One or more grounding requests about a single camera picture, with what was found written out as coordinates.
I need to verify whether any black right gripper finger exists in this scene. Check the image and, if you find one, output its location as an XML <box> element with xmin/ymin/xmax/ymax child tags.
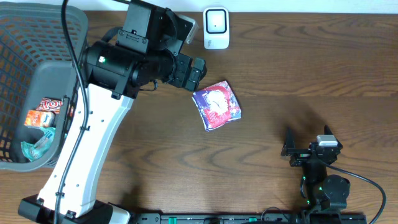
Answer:
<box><xmin>323</xmin><ymin>125</ymin><xmax>343</xmax><ymax>148</ymax></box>
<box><xmin>280</xmin><ymin>128</ymin><xmax>295</xmax><ymax>156</ymax></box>

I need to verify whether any purple red snack bag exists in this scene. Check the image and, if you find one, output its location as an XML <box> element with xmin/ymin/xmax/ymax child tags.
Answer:
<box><xmin>192</xmin><ymin>80</ymin><xmax>242</xmax><ymax>131</ymax></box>

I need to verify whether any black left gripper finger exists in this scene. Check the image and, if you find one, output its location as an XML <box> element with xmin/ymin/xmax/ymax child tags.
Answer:
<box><xmin>185</xmin><ymin>68</ymin><xmax>203</xmax><ymax>91</ymax></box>
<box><xmin>193</xmin><ymin>58</ymin><xmax>207</xmax><ymax>78</ymax></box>

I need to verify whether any red orange candy bar wrapper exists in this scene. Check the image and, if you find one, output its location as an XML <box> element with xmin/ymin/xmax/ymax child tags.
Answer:
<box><xmin>35</xmin><ymin>98</ymin><xmax>64</xmax><ymax>116</ymax></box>

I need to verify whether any dark grey plastic basket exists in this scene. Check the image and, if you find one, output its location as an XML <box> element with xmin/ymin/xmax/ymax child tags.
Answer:
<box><xmin>1</xmin><ymin>2</ymin><xmax>78</xmax><ymax>172</ymax></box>

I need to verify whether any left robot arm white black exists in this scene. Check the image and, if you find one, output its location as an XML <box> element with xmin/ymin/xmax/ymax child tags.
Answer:
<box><xmin>18</xmin><ymin>1</ymin><xmax>206</xmax><ymax>223</ymax></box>

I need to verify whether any teal snack packet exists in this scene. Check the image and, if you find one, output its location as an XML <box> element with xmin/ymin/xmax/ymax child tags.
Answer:
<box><xmin>21</xmin><ymin>127</ymin><xmax>55</xmax><ymax>162</ymax></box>

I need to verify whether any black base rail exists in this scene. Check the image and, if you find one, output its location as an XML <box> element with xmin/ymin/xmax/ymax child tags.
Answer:
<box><xmin>129</xmin><ymin>213</ymin><xmax>367</xmax><ymax>224</ymax></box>

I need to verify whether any small orange snack packet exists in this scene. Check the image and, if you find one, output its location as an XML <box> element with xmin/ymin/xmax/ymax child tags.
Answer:
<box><xmin>24</xmin><ymin>110</ymin><xmax>55</xmax><ymax>128</ymax></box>

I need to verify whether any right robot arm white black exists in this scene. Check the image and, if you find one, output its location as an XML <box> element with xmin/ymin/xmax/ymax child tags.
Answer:
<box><xmin>281</xmin><ymin>126</ymin><xmax>350</xmax><ymax>224</ymax></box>

